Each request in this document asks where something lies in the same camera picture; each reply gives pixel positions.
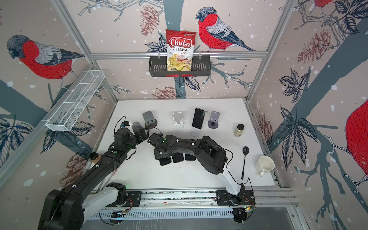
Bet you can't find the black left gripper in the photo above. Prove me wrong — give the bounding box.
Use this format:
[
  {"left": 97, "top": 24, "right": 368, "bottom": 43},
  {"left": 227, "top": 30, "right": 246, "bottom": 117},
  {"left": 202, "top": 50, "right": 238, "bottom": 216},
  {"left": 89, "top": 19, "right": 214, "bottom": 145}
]
[{"left": 124, "top": 127, "right": 150, "bottom": 153}]

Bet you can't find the wooden round phone stand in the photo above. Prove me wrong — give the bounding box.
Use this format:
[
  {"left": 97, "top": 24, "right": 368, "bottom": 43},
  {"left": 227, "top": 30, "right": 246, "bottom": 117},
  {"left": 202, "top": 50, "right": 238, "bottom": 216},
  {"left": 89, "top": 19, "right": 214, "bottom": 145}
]
[{"left": 142, "top": 111, "right": 158, "bottom": 128}]

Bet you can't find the black phone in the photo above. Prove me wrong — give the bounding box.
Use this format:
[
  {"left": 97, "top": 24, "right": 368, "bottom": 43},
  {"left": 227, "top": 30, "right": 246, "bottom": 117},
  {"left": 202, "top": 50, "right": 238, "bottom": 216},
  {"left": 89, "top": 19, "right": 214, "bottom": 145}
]
[
  {"left": 159, "top": 157, "right": 172, "bottom": 166},
  {"left": 185, "top": 154, "right": 196, "bottom": 161},
  {"left": 192, "top": 108, "right": 206, "bottom": 129}
]

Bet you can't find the purple edged phone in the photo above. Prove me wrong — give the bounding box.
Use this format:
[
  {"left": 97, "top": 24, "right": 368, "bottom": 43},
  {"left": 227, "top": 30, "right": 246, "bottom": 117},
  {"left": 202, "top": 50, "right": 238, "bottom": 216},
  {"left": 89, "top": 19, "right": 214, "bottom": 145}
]
[{"left": 172, "top": 152, "right": 185, "bottom": 163}]

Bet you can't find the grey round phone stand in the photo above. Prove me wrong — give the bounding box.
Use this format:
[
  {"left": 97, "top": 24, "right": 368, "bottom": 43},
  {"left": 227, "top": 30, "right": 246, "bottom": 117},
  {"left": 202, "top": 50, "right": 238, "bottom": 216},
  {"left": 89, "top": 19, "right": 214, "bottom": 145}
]
[{"left": 208, "top": 111, "right": 220, "bottom": 129}]

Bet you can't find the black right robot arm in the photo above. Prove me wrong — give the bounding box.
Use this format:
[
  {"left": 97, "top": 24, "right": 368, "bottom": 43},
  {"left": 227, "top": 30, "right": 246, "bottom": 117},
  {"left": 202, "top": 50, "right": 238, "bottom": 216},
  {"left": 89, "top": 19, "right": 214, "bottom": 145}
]
[{"left": 148, "top": 133, "right": 245, "bottom": 201}]

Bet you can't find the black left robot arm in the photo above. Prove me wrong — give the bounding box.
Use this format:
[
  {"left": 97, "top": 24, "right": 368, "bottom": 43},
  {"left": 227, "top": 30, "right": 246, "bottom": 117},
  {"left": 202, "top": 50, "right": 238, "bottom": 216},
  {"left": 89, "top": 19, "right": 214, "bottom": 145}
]
[{"left": 38, "top": 128, "right": 149, "bottom": 230}]

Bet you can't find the clear acrylic phone stand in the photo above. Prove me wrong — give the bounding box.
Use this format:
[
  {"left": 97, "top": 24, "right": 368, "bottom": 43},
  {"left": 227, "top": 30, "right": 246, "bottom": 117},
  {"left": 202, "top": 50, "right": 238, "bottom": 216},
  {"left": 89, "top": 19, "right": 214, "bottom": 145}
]
[{"left": 190, "top": 127, "right": 201, "bottom": 138}]

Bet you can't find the yellow liquid jar black lid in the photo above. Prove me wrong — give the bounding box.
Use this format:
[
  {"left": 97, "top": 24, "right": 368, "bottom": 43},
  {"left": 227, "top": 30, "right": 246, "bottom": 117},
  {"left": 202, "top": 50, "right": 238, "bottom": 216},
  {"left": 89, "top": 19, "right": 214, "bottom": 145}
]
[{"left": 234, "top": 124, "right": 245, "bottom": 137}]

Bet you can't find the red cassava chips bag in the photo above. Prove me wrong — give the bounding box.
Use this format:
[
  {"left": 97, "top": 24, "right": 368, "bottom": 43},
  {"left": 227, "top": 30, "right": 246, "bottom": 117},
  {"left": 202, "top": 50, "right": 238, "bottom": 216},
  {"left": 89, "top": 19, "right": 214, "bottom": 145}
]
[{"left": 166, "top": 29, "right": 196, "bottom": 71}]

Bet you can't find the white paper cup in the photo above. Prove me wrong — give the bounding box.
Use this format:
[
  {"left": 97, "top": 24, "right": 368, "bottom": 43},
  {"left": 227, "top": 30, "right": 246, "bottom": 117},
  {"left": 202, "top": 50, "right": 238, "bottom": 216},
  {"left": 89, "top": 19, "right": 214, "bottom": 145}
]
[{"left": 255, "top": 156, "right": 275, "bottom": 177}]

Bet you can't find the white wire phone stand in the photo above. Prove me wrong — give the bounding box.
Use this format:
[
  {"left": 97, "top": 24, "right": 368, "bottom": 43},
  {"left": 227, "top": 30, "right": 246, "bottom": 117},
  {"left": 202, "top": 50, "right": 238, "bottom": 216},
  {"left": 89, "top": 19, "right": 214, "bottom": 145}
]
[{"left": 172, "top": 112, "right": 184, "bottom": 126}]

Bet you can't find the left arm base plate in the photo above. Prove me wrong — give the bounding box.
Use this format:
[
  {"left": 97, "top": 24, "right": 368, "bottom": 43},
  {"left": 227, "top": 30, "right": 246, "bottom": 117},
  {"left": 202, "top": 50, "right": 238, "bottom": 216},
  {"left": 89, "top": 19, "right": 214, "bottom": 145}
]
[{"left": 112, "top": 191, "right": 142, "bottom": 208}]

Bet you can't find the black wall basket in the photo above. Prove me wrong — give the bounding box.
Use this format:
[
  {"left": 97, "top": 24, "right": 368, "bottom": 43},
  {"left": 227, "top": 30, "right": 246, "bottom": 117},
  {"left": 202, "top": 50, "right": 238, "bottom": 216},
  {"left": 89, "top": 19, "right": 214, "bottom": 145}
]
[{"left": 149, "top": 56, "right": 211, "bottom": 77}]

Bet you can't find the white wire mesh basket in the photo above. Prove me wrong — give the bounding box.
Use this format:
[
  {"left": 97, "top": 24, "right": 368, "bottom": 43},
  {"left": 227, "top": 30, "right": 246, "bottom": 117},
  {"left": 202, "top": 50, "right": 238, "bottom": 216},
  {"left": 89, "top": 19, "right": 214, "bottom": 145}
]
[{"left": 46, "top": 70, "right": 105, "bottom": 131}]

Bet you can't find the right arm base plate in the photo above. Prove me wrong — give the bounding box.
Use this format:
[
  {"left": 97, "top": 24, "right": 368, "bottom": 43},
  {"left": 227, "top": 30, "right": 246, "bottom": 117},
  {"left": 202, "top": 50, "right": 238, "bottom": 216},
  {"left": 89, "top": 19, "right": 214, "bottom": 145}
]
[{"left": 215, "top": 190, "right": 256, "bottom": 207}]

